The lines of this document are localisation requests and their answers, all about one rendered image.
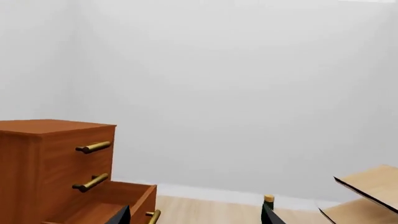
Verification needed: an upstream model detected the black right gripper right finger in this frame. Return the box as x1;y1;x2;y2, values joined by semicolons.
261;205;285;224

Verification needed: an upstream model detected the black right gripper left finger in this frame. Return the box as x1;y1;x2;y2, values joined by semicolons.
104;205;132;224

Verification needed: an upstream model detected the dark green wine bottle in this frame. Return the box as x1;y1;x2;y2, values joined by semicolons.
262;194;276;212

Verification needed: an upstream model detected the open brown wooden drawer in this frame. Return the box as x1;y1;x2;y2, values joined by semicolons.
41;179;158;224

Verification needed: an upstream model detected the brown wooden drawer cabinet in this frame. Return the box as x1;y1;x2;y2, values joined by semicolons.
0;119;118;224

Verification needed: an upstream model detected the light wooden shelf board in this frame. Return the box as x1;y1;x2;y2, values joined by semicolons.
317;197;398;224
333;164;398;215

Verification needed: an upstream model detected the brass bar drawer handle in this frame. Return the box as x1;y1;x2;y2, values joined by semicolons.
75;140;112;155
72;172;110;194
145;209;162;224

